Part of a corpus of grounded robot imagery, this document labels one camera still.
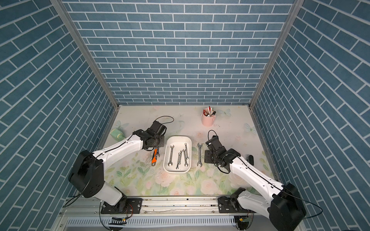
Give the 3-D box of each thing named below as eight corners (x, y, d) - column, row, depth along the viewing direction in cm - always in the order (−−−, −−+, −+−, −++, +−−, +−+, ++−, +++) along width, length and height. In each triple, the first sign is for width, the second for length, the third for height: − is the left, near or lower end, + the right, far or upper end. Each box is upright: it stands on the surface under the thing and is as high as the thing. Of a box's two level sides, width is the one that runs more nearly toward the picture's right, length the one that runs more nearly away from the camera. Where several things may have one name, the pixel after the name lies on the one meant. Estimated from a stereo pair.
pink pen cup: (199, 123, 111) (199, 113, 102) (203, 116, 116) (204, 106, 107) (210, 128, 108) (212, 119, 99) (215, 121, 113) (217, 111, 104)
